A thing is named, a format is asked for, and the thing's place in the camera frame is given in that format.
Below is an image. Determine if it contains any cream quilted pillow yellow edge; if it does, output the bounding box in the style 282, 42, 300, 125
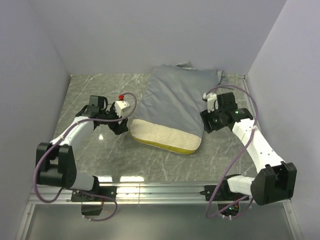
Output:
129, 119, 202, 155

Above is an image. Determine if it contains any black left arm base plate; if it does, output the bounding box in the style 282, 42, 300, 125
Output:
71, 185, 117, 203

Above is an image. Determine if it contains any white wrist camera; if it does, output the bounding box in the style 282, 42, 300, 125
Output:
114, 94, 131, 118
202, 93, 217, 113

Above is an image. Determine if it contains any grey pillowcase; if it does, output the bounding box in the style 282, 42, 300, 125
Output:
134, 61, 229, 137

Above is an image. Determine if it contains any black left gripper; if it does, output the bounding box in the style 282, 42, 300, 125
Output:
99, 102, 129, 134

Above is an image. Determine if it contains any aluminium right side rail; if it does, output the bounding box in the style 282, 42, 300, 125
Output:
238, 74, 277, 181

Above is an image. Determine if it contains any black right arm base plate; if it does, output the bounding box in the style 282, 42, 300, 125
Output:
199, 184, 251, 202

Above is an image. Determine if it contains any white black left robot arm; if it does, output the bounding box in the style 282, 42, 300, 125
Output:
33, 93, 136, 203

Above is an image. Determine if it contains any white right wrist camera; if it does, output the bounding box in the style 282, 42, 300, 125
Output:
202, 93, 217, 113

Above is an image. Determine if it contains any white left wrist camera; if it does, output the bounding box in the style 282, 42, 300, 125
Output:
114, 94, 131, 118

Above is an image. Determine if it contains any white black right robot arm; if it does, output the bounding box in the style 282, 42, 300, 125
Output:
200, 92, 297, 206

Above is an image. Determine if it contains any aluminium front rail frame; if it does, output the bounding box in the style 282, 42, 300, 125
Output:
16, 182, 303, 240

